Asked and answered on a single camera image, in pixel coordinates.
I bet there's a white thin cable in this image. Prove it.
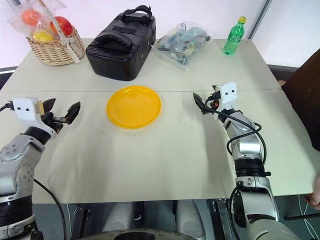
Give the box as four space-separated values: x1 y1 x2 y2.
296 194 316 240

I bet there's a clear plastic fruit bag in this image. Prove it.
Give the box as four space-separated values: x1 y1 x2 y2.
6 0 69 42

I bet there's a person's left hand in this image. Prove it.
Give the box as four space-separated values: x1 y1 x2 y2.
303 175 320 211

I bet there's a black padded carry case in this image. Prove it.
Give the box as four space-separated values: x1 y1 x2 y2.
85 4 158 82

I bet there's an orange fruit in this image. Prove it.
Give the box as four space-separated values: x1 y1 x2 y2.
21 9 43 27

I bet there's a yellow plastic plate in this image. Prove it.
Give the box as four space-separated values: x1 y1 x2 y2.
106 84 163 130

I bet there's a green plastic bottle yellow cap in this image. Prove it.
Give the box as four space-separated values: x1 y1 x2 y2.
222 16 248 57

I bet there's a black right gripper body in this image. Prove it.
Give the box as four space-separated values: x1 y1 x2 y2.
206 96 222 116

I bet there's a red apple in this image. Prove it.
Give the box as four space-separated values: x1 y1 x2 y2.
49 16 74 36

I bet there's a grey rounded shape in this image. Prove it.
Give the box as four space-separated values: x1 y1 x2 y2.
174 199 206 240
102 200 134 234

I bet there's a woven wicker basket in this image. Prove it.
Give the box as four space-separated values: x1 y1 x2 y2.
26 0 86 67

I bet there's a person in brown garment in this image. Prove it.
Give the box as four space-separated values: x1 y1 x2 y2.
281 47 320 152

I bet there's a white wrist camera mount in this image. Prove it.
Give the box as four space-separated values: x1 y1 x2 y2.
11 97 45 122
215 81 238 111

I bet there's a black rod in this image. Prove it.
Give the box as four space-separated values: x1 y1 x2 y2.
283 211 320 222

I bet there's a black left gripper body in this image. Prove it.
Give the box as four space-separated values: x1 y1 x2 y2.
39 111 68 135

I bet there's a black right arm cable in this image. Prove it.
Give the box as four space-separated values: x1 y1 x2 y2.
203 93 268 240

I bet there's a grey metal post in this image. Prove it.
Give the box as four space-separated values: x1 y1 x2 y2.
248 0 273 40

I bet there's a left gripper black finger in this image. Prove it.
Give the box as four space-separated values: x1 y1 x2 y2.
41 98 57 116
65 101 82 125

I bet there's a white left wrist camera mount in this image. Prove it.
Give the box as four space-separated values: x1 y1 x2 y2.
11 97 45 122

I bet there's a yellow lemon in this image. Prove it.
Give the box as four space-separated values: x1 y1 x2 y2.
32 31 55 43

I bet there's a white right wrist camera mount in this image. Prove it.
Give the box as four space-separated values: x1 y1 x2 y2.
215 81 238 111

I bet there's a metal table frame bracket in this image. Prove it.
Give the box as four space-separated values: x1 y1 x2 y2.
73 203 93 240
211 198 237 240

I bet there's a clear bag of small parts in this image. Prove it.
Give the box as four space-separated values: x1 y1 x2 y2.
151 21 216 73

